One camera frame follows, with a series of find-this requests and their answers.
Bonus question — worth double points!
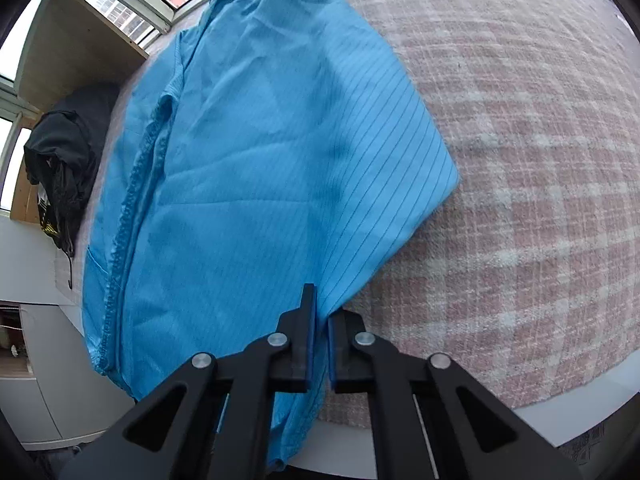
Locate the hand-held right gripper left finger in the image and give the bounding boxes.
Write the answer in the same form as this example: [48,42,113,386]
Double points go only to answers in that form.
[60,283,318,480]

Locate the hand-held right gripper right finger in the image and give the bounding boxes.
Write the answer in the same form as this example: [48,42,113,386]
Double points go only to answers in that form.
[328,309,583,480]

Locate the blue striped jacket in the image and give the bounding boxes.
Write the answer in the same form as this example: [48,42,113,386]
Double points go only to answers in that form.
[80,0,461,471]

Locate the white cabinet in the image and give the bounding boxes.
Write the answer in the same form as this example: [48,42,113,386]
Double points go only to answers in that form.
[0,300,128,447]

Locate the pink plaid blanket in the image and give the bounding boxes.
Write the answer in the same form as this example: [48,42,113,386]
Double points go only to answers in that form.
[75,0,640,431]

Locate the black garment with yellow print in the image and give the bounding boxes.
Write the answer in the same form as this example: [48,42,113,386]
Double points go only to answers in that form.
[24,109,98,263]

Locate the pine wood panel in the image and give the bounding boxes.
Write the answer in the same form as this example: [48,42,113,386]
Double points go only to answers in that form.
[10,125,46,223]

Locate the light wooden board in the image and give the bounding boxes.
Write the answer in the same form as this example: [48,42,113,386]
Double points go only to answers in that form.
[17,0,168,111]

